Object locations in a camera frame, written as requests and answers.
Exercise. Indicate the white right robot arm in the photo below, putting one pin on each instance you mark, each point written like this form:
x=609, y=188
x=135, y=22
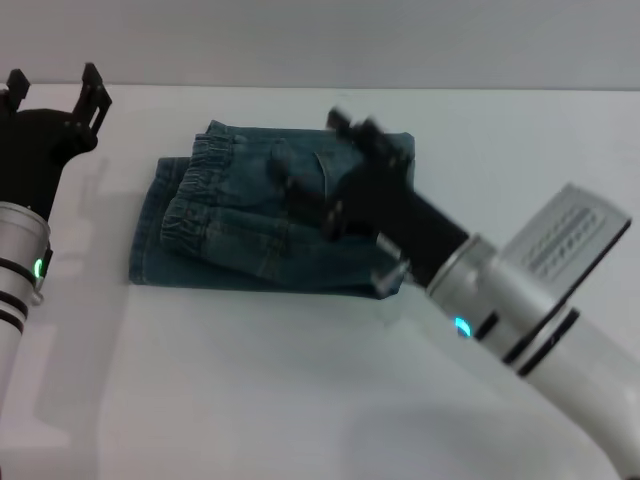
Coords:
x=550, y=360

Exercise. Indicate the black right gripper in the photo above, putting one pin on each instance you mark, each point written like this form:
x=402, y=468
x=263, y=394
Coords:
x=400, y=220

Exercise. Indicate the blue denim shorts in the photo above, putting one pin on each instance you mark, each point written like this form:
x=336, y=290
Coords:
x=225, y=230

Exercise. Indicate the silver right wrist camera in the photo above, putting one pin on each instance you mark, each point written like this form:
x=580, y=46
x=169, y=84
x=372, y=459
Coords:
x=565, y=240

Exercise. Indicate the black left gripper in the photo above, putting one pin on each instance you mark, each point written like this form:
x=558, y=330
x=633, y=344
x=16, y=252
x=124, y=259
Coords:
x=32, y=155

